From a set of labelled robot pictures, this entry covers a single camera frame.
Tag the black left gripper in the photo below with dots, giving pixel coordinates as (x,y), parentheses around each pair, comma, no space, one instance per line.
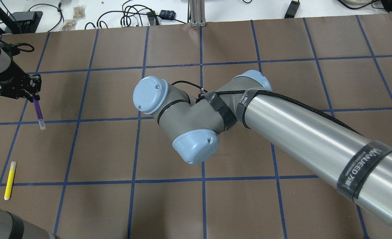
(11,77)

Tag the purple highlighter pen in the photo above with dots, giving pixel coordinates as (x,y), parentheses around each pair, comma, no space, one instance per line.
(39,114)

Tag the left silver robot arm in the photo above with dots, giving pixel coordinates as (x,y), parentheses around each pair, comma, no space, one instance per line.
(11,225)

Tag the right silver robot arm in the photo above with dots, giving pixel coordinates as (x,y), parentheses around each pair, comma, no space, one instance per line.
(359,168)

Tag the yellow highlighter pen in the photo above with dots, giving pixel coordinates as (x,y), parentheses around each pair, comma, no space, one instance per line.
(10,181)

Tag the black power adapter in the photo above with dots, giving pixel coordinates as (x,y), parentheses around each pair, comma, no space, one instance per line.
(292,9)

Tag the black camera stand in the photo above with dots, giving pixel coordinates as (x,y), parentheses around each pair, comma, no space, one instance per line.
(20,22)

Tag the aluminium frame post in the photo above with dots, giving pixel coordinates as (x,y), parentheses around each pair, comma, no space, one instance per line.
(196,13)

